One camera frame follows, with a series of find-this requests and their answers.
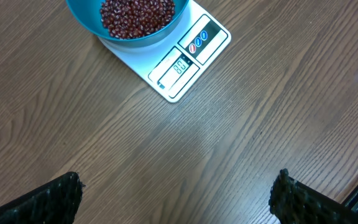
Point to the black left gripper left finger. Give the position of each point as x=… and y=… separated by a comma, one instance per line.
x=54, y=202

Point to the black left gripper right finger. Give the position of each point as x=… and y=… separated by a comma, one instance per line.
x=295, y=203

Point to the white digital kitchen scale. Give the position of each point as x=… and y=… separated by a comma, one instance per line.
x=172, y=65

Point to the blue metal bowl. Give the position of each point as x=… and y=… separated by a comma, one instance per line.
x=87, y=14

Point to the red beans in bowl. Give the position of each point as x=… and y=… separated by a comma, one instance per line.
x=132, y=19

